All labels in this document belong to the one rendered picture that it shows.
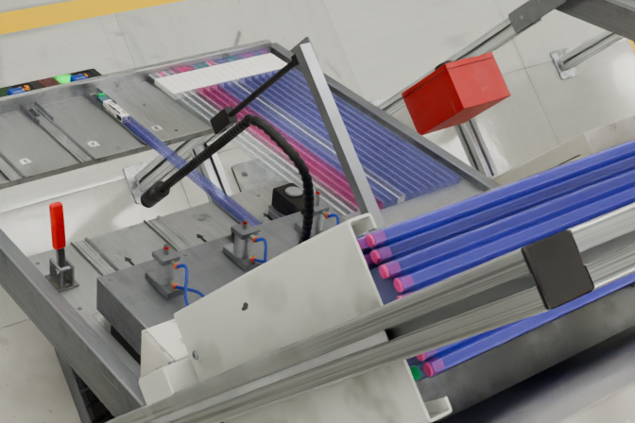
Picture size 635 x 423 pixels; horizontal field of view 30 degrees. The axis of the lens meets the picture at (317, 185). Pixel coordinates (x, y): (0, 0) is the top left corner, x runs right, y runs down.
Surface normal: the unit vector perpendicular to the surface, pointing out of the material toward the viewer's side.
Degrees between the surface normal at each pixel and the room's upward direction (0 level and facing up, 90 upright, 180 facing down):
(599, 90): 0
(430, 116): 90
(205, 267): 44
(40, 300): 90
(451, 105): 90
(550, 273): 0
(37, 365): 0
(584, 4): 90
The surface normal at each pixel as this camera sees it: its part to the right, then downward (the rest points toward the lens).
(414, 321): -0.79, 0.25
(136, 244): 0.10, -0.86
